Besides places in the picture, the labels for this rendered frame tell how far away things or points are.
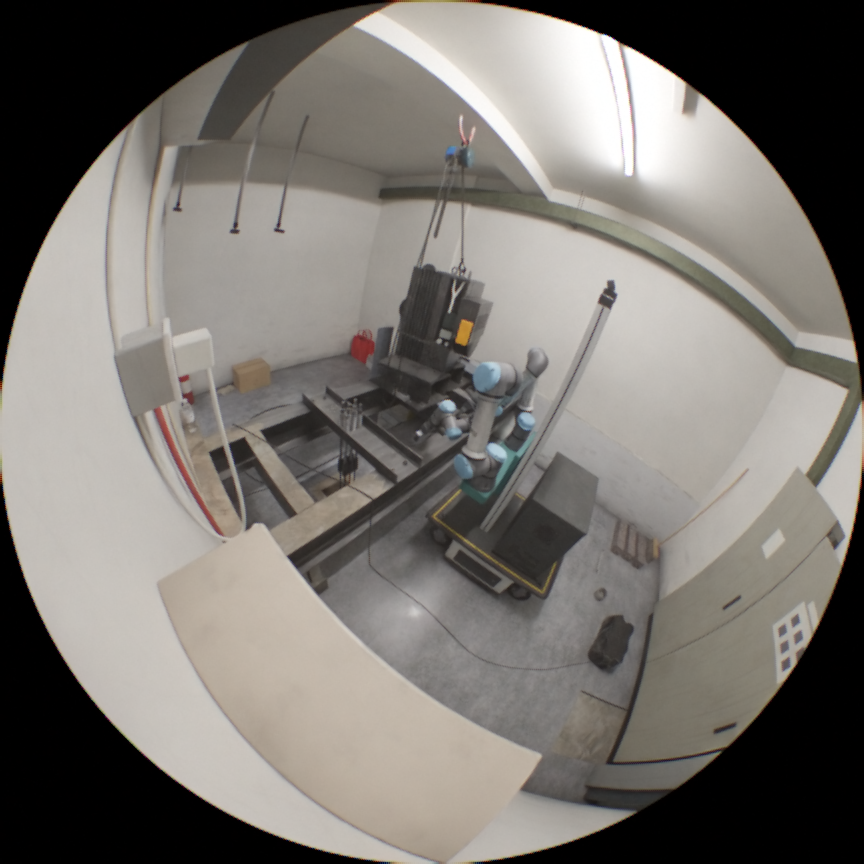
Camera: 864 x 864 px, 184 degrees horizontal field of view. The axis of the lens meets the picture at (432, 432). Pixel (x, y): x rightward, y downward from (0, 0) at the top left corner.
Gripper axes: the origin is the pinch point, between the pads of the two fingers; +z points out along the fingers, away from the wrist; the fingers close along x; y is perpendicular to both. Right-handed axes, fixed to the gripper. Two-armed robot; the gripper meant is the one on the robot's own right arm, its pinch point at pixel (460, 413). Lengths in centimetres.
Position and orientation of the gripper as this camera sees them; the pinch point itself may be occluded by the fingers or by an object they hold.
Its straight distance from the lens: 188.6
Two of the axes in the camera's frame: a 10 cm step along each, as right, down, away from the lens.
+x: 4.5, -3.1, 8.4
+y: 6.5, 7.5, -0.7
